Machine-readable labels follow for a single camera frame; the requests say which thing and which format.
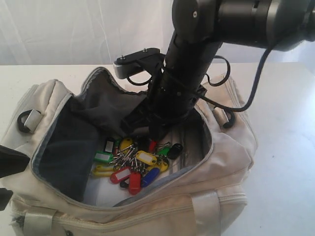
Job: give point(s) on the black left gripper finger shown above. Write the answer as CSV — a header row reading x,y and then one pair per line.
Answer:
x,y
12,161
5,196

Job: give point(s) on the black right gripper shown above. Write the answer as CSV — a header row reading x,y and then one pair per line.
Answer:
x,y
169,101

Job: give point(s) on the colourful key tag bunch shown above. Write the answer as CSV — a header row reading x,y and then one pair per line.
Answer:
x,y
134,164

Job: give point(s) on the beige fabric duffel bag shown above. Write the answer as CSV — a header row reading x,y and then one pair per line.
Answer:
x,y
199,195

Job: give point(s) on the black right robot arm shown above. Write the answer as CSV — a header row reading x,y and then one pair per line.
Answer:
x,y
200,28

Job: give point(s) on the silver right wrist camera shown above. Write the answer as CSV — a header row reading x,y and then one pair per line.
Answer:
x,y
145,60

